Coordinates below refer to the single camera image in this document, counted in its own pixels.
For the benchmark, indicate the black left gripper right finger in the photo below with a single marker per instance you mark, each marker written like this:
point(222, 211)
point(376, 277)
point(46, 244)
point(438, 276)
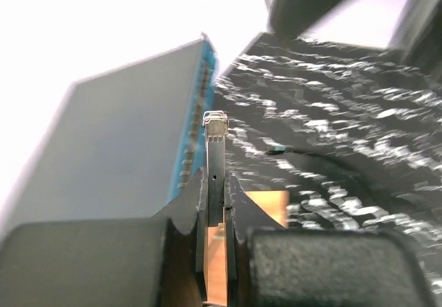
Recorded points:
point(270, 265)

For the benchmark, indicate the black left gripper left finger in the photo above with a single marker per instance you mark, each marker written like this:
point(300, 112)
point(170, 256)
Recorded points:
point(155, 261)

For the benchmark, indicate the grey network switch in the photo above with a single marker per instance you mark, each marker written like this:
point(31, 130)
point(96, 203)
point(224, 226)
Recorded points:
point(125, 144)

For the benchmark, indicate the wooden board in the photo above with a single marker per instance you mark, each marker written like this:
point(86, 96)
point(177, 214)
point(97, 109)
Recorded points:
point(274, 203)

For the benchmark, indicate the black marble mat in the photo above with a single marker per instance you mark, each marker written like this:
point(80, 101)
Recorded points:
point(353, 136)

